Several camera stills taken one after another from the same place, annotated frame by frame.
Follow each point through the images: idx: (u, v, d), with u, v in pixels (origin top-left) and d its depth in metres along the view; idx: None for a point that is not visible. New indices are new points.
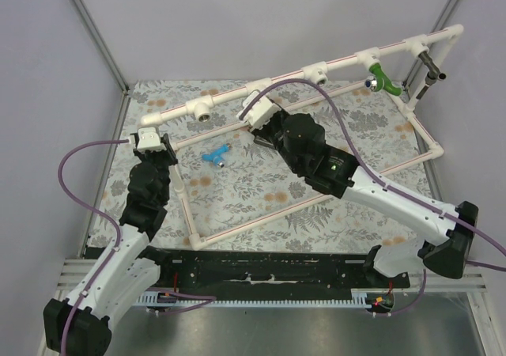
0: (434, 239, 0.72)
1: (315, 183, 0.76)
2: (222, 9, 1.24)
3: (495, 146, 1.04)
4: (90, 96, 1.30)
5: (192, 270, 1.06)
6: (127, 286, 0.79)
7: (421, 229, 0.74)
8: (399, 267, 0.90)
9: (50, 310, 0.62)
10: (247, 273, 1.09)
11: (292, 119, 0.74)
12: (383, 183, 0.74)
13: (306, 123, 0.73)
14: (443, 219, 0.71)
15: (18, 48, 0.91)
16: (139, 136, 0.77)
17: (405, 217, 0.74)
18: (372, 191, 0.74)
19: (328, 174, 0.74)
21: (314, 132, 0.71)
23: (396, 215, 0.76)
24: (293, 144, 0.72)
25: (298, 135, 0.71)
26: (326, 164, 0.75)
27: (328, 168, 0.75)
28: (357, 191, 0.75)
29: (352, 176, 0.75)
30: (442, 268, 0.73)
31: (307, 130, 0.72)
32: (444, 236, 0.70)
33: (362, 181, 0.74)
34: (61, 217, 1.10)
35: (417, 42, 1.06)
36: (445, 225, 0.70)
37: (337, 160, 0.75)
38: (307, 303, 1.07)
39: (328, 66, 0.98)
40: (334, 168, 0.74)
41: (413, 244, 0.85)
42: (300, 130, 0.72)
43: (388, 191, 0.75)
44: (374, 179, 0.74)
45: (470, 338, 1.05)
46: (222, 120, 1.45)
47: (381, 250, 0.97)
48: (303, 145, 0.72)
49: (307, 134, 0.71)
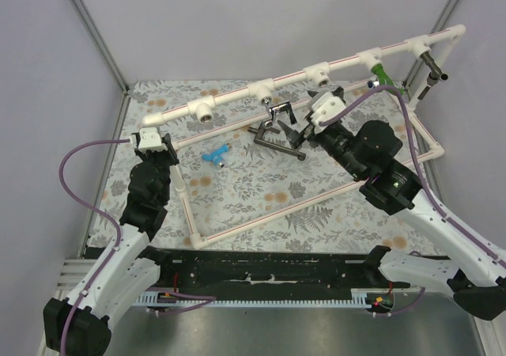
0: (480, 281, 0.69)
1: (372, 195, 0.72)
2: (222, 9, 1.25)
3: (495, 147, 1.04)
4: (90, 95, 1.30)
5: (192, 270, 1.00)
6: (127, 287, 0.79)
7: (469, 270, 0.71)
8: (407, 279, 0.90)
9: (50, 310, 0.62)
10: (247, 273, 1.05)
11: (371, 128, 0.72)
12: (443, 213, 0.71)
13: (386, 135, 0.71)
14: (496, 265, 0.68)
15: (18, 49, 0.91)
16: (140, 136, 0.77)
17: (456, 251, 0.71)
18: (430, 218, 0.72)
19: (389, 189, 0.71)
21: (392, 145, 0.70)
23: (447, 248, 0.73)
24: (365, 152, 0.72)
25: (375, 145, 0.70)
26: (390, 179, 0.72)
27: (390, 184, 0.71)
28: (415, 215, 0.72)
29: (413, 199, 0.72)
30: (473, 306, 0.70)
31: (387, 142, 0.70)
32: (493, 282, 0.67)
33: (424, 206, 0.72)
34: (62, 218, 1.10)
35: (421, 42, 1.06)
36: (496, 271, 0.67)
37: (400, 177, 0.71)
38: (307, 303, 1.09)
39: (330, 66, 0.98)
40: (397, 185, 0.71)
41: (439, 270, 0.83)
42: (379, 142, 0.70)
43: (447, 222, 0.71)
44: (434, 206, 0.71)
45: (470, 338, 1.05)
46: (222, 120, 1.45)
47: (391, 252, 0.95)
48: (375, 157, 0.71)
49: (384, 147, 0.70)
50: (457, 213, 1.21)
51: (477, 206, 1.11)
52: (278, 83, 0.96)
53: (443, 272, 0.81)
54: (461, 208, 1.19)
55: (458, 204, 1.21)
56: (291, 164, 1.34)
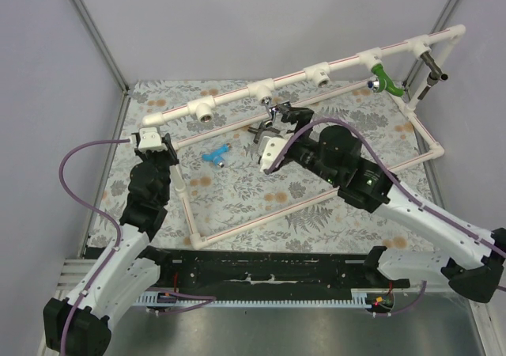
0: (466, 263, 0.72)
1: (348, 196, 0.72)
2: (222, 9, 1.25)
3: (495, 147, 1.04)
4: (90, 96, 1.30)
5: (192, 270, 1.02)
6: (127, 286, 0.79)
7: (453, 253, 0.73)
8: (408, 274, 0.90)
9: (50, 310, 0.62)
10: (247, 273, 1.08)
11: (329, 132, 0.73)
12: (420, 202, 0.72)
13: (345, 138, 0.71)
14: (478, 244, 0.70)
15: (18, 49, 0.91)
16: (140, 135, 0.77)
17: (439, 238, 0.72)
18: (409, 210, 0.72)
19: (363, 187, 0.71)
21: (350, 145, 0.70)
23: (430, 236, 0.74)
24: (330, 157, 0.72)
25: (334, 147, 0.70)
26: (363, 178, 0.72)
27: (363, 183, 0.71)
28: (394, 210, 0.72)
29: (388, 194, 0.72)
30: (469, 291, 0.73)
31: (346, 143, 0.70)
32: (479, 262, 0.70)
33: (398, 199, 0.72)
34: (61, 218, 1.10)
35: (420, 43, 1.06)
36: (481, 251, 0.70)
37: (371, 175, 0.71)
38: (307, 303, 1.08)
39: (330, 67, 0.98)
40: (371, 183, 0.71)
41: (433, 259, 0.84)
42: (338, 143, 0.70)
43: (424, 211, 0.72)
44: (409, 198, 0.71)
45: (470, 338, 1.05)
46: (222, 120, 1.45)
47: (387, 251, 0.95)
48: (339, 159, 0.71)
49: (345, 148, 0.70)
50: (457, 213, 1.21)
51: (477, 206, 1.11)
52: (278, 83, 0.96)
53: (436, 262, 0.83)
54: (461, 208, 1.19)
55: (458, 204, 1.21)
56: (291, 164, 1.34)
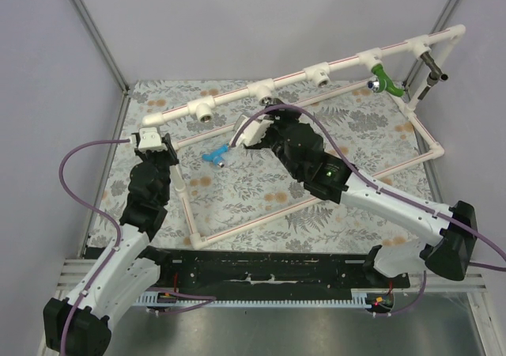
0: (429, 239, 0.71)
1: (312, 189, 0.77)
2: (222, 9, 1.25)
3: (495, 147, 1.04)
4: (90, 96, 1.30)
5: (192, 270, 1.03)
6: (127, 287, 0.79)
7: (416, 231, 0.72)
8: (400, 266, 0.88)
9: (50, 310, 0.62)
10: (247, 273, 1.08)
11: (293, 129, 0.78)
12: (375, 185, 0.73)
13: (307, 134, 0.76)
14: (436, 218, 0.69)
15: (18, 49, 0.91)
16: (140, 136, 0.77)
17: (400, 218, 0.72)
18: (366, 195, 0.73)
19: (325, 180, 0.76)
21: (313, 141, 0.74)
23: (392, 218, 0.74)
24: (294, 152, 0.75)
25: (298, 144, 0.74)
26: (323, 170, 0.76)
27: (324, 176, 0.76)
28: (352, 196, 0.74)
29: (347, 182, 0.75)
30: (443, 270, 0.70)
31: (307, 139, 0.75)
32: (439, 235, 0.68)
33: (356, 185, 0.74)
34: (61, 218, 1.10)
35: (420, 43, 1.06)
36: (439, 224, 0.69)
37: (333, 167, 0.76)
38: (307, 303, 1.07)
39: (330, 67, 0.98)
40: (330, 174, 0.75)
41: (415, 246, 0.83)
42: (300, 139, 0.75)
43: (382, 194, 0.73)
44: (367, 183, 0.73)
45: (470, 338, 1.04)
46: (222, 120, 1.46)
47: (382, 251, 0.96)
48: (303, 154, 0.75)
49: (307, 143, 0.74)
50: None
51: (477, 206, 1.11)
52: (278, 83, 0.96)
53: (417, 248, 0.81)
54: None
55: None
56: None
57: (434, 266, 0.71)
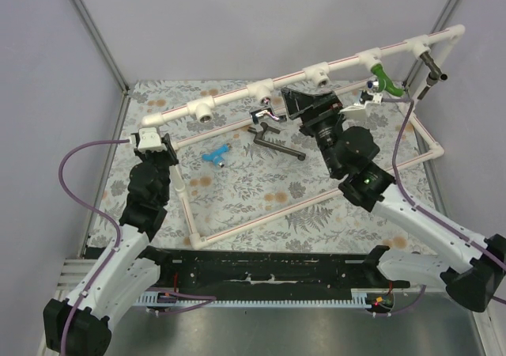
0: (457, 265, 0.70)
1: (345, 191, 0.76)
2: (222, 9, 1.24)
3: (494, 147, 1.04)
4: (89, 95, 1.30)
5: (192, 270, 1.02)
6: (127, 287, 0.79)
7: (443, 255, 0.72)
8: (409, 276, 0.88)
9: (50, 311, 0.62)
10: (247, 273, 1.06)
11: (351, 133, 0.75)
12: (413, 202, 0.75)
13: (364, 138, 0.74)
14: (470, 248, 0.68)
15: (18, 49, 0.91)
16: (140, 136, 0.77)
17: (432, 240, 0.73)
18: (401, 209, 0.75)
19: (361, 186, 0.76)
21: (371, 151, 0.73)
23: (424, 237, 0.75)
24: (345, 155, 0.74)
25: (355, 150, 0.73)
26: (364, 176, 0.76)
27: (362, 181, 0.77)
28: (387, 207, 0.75)
29: (383, 192, 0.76)
30: (463, 299, 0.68)
31: (365, 146, 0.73)
32: (467, 263, 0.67)
33: (392, 198, 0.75)
34: (61, 218, 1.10)
35: (419, 43, 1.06)
36: (470, 253, 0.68)
37: (373, 175, 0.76)
38: (307, 303, 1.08)
39: (330, 67, 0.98)
40: (368, 181, 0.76)
41: (434, 264, 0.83)
42: (359, 146, 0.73)
43: (417, 211, 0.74)
44: (404, 197, 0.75)
45: (470, 338, 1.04)
46: (222, 120, 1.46)
47: (390, 251, 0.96)
48: (353, 159, 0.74)
49: (363, 152, 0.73)
50: (457, 213, 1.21)
51: (477, 206, 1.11)
52: (277, 83, 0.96)
53: (436, 266, 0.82)
54: (460, 208, 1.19)
55: (458, 204, 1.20)
56: (291, 164, 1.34)
57: (453, 291, 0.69)
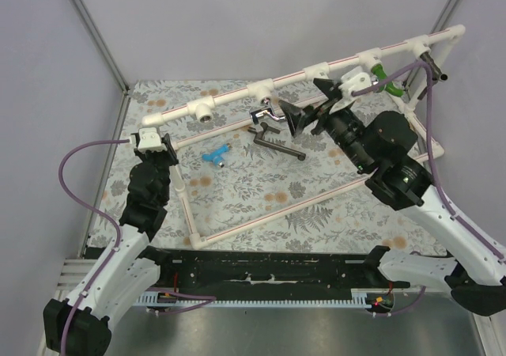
0: (484, 280, 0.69)
1: (377, 187, 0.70)
2: (223, 9, 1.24)
3: (494, 147, 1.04)
4: (90, 95, 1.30)
5: (192, 270, 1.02)
6: (127, 287, 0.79)
7: (471, 267, 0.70)
8: (410, 278, 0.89)
9: (50, 311, 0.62)
10: (247, 273, 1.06)
11: (385, 122, 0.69)
12: (453, 210, 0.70)
13: (401, 128, 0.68)
14: (500, 264, 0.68)
15: (18, 49, 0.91)
16: (140, 135, 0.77)
17: (462, 251, 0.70)
18: (439, 217, 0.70)
19: (398, 183, 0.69)
21: (409, 141, 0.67)
23: (453, 247, 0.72)
24: (380, 145, 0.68)
25: (391, 140, 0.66)
26: (402, 173, 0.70)
27: (401, 179, 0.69)
28: (424, 212, 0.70)
29: (422, 195, 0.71)
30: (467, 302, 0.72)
31: (403, 135, 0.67)
32: (498, 282, 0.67)
33: (432, 202, 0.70)
34: (61, 218, 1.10)
35: (420, 43, 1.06)
36: (502, 270, 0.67)
37: (409, 172, 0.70)
38: (307, 303, 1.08)
39: (330, 67, 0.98)
40: (407, 179, 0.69)
41: (437, 266, 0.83)
42: (394, 134, 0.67)
43: (455, 221, 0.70)
44: (443, 204, 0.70)
45: (470, 338, 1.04)
46: (222, 120, 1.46)
47: (390, 251, 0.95)
48: (387, 149, 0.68)
49: (401, 142, 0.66)
50: None
51: (477, 206, 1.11)
52: (277, 83, 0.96)
53: (440, 269, 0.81)
54: (460, 208, 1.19)
55: (458, 204, 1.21)
56: (291, 165, 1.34)
57: (460, 295, 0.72)
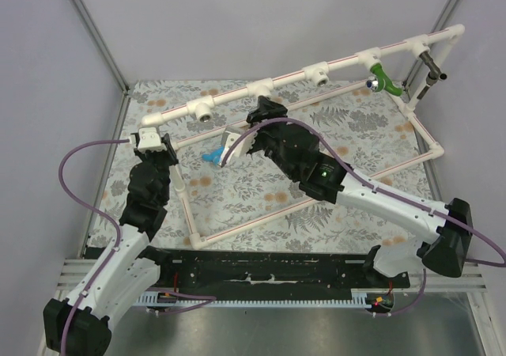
0: (425, 236, 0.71)
1: (307, 190, 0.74)
2: (222, 9, 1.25)
3: (494, 147, 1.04)
4: (90, 95, 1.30)
5: (192, 270, 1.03)
6: (127, 287, 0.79)
7: (410, 228, 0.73)
8: (402, 266, 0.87)
9: (50, 310, 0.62)
10: (247, 273, 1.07)
11: (286, 130, 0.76)
12: (372, 185, 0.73)
13: (300, 134, 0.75)
14: (432, 216, 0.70)
15: (18, 49, 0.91)
16: (140, 135, 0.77)
17: (397, 217, 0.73)
18: (362, 194, 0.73)
19: (319, 179, 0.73)
21: (310, 142, 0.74)
23: (387, 216, 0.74)
24: (289, 153, 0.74)
25: (294, 145, 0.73)
26: (319, 170, 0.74)
27: (319, 175, 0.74)
28: (347, 195, 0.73)
29: (342, 182, 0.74)
30: (438, 266, 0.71)
31: (303, 140, 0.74)
32: (436, 233, 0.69)
33: (352, 185, 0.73)
34: (61, 218, 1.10)
35: (419, 42, 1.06)
36: (435, 221, 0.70)
37: (328, 166, 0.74)
38: (307, 303, 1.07)
39: (329, 67, 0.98)
40: (326, 174, 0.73)
41: (412, 244, 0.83)
42: (296, 140, 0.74)
43: (378, 194, 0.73)
44: (363, 183, 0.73)
45: (470, 338, 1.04)
46: (221, 120, 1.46)
47: (380, 249, 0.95)
48: (300, 156, 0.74)
49: (304, 145, 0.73)
50: None
51: (477, 206, 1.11)
52: (277, 83, 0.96)
53: (414, 245, 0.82)
54: None
55: None
56: None
57: (428, 262, 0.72)
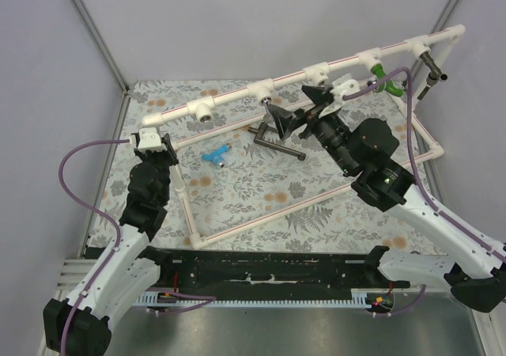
0: (474, 273, 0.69)
1: (364, 191, 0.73)
2: (223, 10, 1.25)
3: (495, 146, 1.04)
4: (90, 95, 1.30)
5: (192, 270, 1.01)
6: (127, 287, 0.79)
7: (462, 261, 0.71)
8: (410, 278, 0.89)
9: (50, 311, 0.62)
10: (247, 273, 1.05)
11: (365, 126, 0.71)
12: (436, 206, 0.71)
13: (380, 132, 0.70)
14: (490, 256, 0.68)
15: (18, 50, 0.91)
16: (140, 135, 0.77)
17: (451, 245, 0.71)
18: (423, 213, 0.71)
19: (380, 185, 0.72)
21: (390, 145, 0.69)
23: (441, 241, 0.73)
24: (364, 151, 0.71)
25: (374, 145, 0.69)
26: (380, 175, 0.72)
27: (382, 179, 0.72)
28: (407, 210, 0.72)
29: (405, 195, 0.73)
30: (470, 301, 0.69)
31: (383, 141, 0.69)
32: (489, 273, 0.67)
33: (416, 200, 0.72)
34: (61, 218, 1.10)
35: (420, 43, 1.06)
36: (491, 263, 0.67)
37: (390, 172, 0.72)
38: (307, 303, 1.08)
39: (329, 67, 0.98)
40: (388, 180, 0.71)
41: (436, 264, 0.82)
42: (378, 141, 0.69)
43: (439, 216, 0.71)
44: (426, 200, 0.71)
45: (470, 339, 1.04)
46: (222, 120, 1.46)
47: (390, 251, 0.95)
48: (370, 154, 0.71)
49: (382, 148, 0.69)
50: (457, 213, 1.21)
51: (477, 206, 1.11)
52: (277, 83, 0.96)
53: (439, 267, 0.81)
54: (461, 207, 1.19)
55: (458, 204, 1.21)
56: (291, 164, 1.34)
57: (458, 293, 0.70)
